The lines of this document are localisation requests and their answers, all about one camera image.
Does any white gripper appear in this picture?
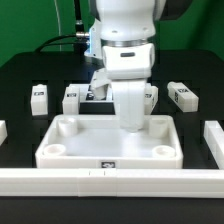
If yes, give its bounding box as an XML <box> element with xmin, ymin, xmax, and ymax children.
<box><xmin>90</xmin><ymin>43</ymin><xmax>155</xmax><ymax>132</ymax></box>

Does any white desk top tray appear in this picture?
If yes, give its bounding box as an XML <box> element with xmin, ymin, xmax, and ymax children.
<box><xmin>35</xmin><ymin>115</ymin><xmax>183</xmax><ymax>169</ymax></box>

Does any white left fence block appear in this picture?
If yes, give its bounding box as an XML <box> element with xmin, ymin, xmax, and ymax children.
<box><xmin>0</xmin><ymin>120</ymin><xmax>7</xmax><ymax>146</ymax></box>

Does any white fence block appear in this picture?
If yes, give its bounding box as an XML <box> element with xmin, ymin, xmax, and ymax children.
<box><xmin>0</xmin><ymin>120</ymin><xmax>7</xmax><ymax>146</ymax></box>
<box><xmin>204</xmin><ymin>121</ymin><xmax>224</xmax><ymax>170</ymax></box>

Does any white right fence block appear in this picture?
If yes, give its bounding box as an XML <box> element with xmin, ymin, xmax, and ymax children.
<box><xmin>204</xmin><ymin>121</ymin><xmax>224</xmax><ymax>170</ymax></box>

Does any white marker base plate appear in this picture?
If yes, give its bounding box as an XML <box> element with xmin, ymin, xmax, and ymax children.
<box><xmin>68</xmin><ymin>83</ymin><xmax>116</xmax><ymax>104</ymax></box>

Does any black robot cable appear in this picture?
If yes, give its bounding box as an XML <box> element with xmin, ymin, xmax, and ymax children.
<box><xmin>34</xmin><ymin>0</ymin><xmax>91</xmax><ymax>53</ymax></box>

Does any white front fence rail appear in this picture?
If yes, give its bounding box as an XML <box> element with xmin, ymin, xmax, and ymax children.
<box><xmin>0</xmin><ymin>168</ymin><xmax>224</xmax><ymax>198</ymax></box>

